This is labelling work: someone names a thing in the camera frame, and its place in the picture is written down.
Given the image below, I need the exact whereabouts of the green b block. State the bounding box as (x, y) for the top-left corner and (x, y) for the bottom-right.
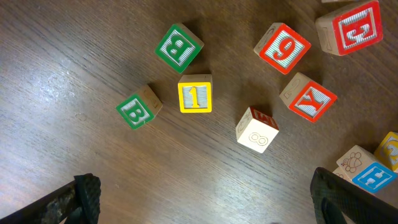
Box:
(155, 23), (205, 73)
(116, 85), (163, 129)

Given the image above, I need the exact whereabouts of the plain 8 block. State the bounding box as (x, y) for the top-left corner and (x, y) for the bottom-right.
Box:
(236, 106), (279, 153)

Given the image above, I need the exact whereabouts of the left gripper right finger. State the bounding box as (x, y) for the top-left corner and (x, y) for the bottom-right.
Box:
(310, 167), (397, 224)

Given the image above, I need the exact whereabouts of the green B block lower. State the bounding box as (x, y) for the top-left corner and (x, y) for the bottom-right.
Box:
(116, 85), (163, 129)

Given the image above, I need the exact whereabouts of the yellow 1 block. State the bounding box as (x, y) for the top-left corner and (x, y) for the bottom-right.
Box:
(177, 74), (213, 113)

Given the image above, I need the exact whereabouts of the red Y block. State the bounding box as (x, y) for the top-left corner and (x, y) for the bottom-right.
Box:
(279, 72), (338, 123)

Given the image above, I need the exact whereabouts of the red E block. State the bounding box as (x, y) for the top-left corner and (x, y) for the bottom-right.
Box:
(315, 0), (383, 56)

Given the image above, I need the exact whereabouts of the plain picture block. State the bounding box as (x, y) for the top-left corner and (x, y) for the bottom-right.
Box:
(374, 131), (397, 173)

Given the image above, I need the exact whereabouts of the blue H block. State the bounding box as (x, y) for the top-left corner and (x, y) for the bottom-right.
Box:
(336, 145), (397, 194)

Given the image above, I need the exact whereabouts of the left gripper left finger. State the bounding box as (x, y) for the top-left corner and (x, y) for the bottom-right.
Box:
(1, 173), (101, 224)

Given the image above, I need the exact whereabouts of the red 6 block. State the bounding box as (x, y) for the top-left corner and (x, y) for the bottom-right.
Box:
(254, 22), (312, 75)

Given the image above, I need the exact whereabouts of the green B block upper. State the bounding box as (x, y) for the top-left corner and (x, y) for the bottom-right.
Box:
(155, 23), (205, 73)

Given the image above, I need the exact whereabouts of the red U block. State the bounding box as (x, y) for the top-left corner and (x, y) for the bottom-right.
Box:
(332, 167), (351, 182)

